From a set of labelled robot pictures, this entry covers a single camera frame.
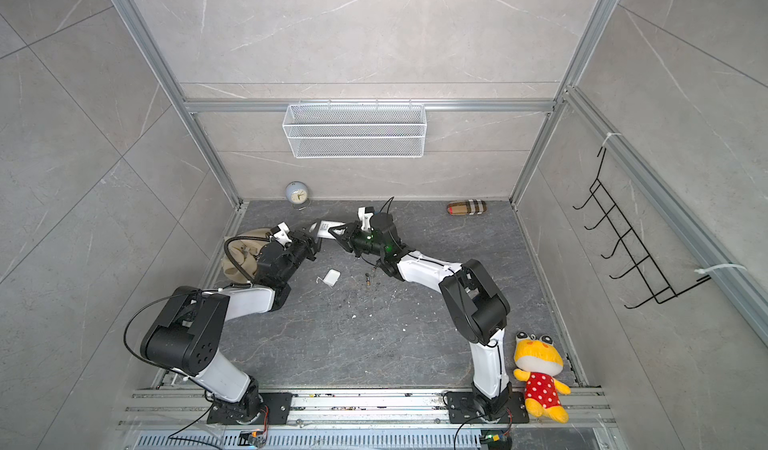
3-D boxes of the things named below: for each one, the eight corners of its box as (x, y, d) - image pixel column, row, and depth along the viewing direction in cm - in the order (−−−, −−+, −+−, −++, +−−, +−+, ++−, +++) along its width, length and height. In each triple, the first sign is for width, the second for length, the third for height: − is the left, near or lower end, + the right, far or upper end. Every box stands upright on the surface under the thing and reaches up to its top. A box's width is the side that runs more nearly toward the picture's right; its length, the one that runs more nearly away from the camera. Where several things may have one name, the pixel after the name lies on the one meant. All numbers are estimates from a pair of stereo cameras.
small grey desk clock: (290, 208, 121) (283, 190, 113) (293, 198, 124) (287, 180, 117) (307, 208, 121) (301, 190, 113) (310, 198, 124) (304, 180, 117)
